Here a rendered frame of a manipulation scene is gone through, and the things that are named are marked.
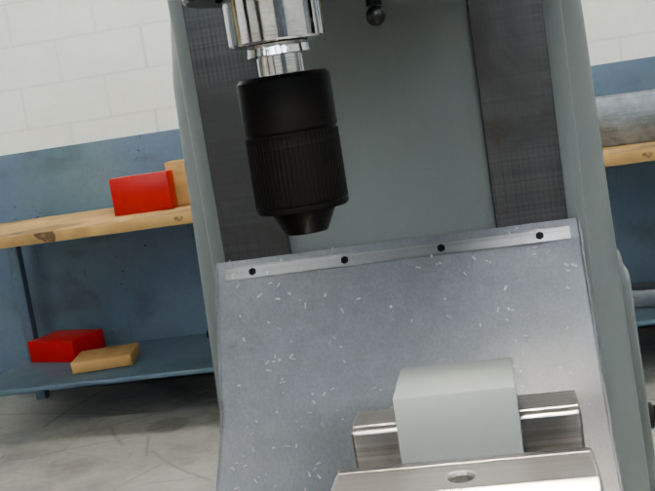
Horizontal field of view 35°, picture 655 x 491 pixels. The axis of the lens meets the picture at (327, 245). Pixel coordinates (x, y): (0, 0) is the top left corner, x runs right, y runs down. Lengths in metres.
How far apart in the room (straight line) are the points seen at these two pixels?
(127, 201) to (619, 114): 2.04
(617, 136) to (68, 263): 2.66
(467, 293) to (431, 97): 0.17
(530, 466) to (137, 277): 4.63
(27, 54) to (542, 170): 4.43
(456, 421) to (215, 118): 0.47
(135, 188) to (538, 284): 3.61
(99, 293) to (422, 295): 4.34
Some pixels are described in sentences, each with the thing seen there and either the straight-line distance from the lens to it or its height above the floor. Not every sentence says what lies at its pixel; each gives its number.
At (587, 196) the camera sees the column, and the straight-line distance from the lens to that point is 0.91.
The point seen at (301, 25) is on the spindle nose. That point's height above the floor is 1.29.
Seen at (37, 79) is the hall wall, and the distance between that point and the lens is 5.17.
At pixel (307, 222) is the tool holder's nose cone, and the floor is 1.19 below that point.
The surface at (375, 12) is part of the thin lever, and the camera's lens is 0.51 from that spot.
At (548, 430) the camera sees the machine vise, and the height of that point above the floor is 1.06.
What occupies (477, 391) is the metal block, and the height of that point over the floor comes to 1.10.
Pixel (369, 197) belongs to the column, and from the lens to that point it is 0.89.
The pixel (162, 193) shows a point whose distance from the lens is 4.36.
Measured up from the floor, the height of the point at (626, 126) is 0.95.
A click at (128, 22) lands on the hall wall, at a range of 5.00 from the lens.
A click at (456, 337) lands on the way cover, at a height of 1.04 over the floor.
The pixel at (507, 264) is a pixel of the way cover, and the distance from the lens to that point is 0.87.
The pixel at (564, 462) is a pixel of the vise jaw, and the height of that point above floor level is 1.07.
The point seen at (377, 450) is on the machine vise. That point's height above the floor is 1.06.
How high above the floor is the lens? 1.25
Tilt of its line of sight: 8 degrees down
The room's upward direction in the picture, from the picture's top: 9 degrees counter-clockwise
